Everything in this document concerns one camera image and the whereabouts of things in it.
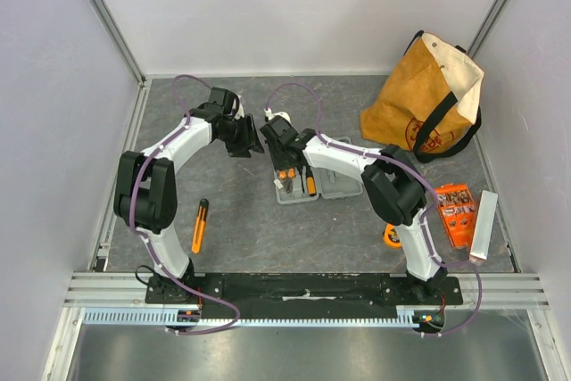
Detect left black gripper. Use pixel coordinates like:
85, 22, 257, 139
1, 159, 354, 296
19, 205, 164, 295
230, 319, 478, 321
218, 114, 264, 160

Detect orange handled pliers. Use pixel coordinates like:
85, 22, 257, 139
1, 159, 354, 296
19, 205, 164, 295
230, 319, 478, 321
275, 168, 298, 195

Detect grey plastic tool case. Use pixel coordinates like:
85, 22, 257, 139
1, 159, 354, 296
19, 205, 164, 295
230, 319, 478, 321
274, 165, 363, 205

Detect orange utility knife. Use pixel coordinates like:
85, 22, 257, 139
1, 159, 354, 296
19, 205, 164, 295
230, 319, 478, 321
191, 198, 210, 254

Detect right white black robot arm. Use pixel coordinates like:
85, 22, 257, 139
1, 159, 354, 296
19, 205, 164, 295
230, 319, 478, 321
261, 116, 447, 304

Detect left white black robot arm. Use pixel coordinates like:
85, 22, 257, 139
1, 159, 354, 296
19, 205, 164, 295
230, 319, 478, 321
113, 87, 264, 303

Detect orange tape measure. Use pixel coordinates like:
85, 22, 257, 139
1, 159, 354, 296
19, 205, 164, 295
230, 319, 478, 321
383, 224, 401, 249

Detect brown canvas tote bag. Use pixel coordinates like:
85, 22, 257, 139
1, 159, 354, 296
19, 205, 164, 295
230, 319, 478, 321
360, 30, 484, 163

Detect orange printed box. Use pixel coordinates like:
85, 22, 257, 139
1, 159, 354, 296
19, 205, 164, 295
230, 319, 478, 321
435, 184, 476, 249

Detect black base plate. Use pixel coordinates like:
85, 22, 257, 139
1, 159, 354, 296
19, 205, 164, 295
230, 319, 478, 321
145, 271, 464, 309

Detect blue grey cable duct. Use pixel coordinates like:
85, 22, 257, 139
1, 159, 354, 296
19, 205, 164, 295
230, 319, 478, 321
83, 307, 419, 327

